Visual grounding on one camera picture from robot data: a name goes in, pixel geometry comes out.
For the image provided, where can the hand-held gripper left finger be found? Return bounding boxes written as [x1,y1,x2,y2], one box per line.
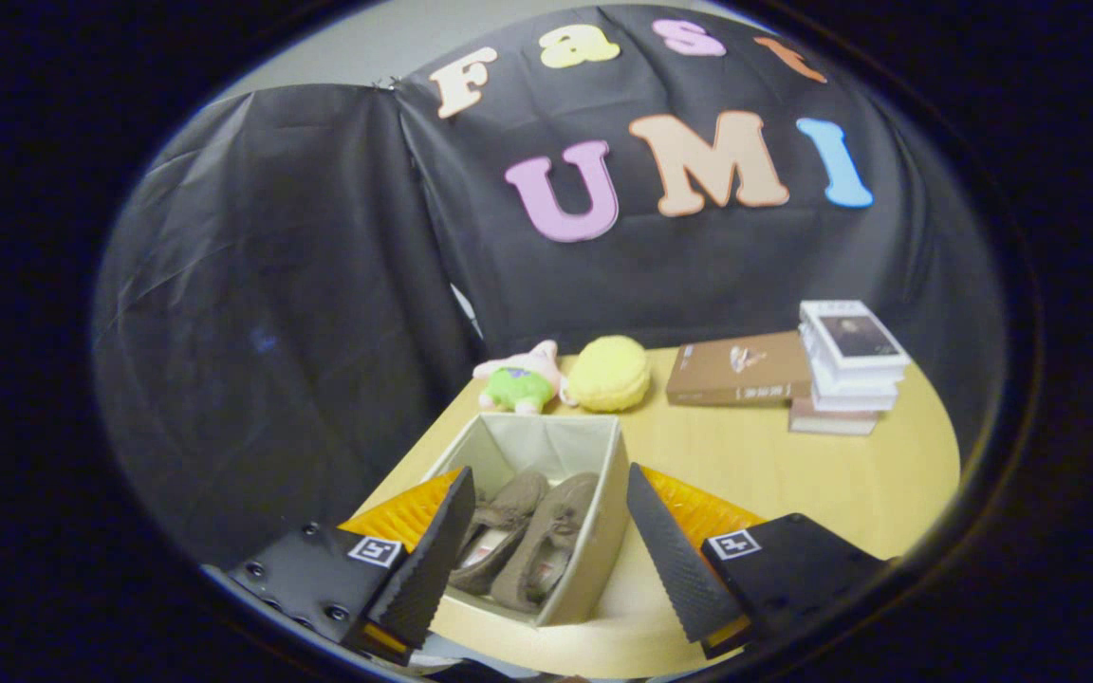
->
[227,465,477,667]

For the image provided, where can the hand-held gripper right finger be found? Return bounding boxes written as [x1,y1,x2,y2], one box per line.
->
[624,462,891,662]

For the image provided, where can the brown fuzzy shoe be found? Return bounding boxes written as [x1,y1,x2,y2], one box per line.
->
[452,469,551,596]
[489,471,601,614]

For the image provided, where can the brown book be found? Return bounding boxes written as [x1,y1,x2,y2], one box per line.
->
[665,329,814,409]

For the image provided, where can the yellow plush toy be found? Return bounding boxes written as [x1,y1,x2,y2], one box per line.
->
[565,334,653,414]

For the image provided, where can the pink and green plush toy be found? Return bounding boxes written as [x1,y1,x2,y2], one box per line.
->
[472,339,568,416]

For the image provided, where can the pink book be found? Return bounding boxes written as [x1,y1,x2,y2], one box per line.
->
[787,397,882,437]

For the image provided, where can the white book with dark picture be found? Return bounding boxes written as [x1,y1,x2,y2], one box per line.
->
[798,299,912,372]

